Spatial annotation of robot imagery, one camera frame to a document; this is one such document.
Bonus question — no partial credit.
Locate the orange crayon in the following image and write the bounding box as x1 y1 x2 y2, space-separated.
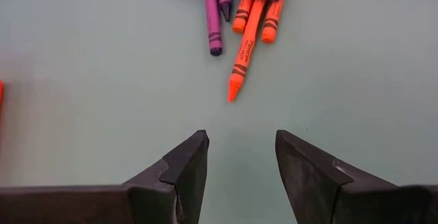
227 0 268 103
261 0 287 45
232 0 256 35

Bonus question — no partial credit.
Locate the green table mat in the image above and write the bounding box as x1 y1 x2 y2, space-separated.
0 0 438 224

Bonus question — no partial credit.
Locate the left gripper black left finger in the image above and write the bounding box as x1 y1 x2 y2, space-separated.
122 129 210 224

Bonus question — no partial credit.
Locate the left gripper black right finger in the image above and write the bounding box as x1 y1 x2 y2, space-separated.
275 129 398 224

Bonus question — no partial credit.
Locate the purple crayon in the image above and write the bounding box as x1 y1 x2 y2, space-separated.
217 0 234 23
204 0 224 57

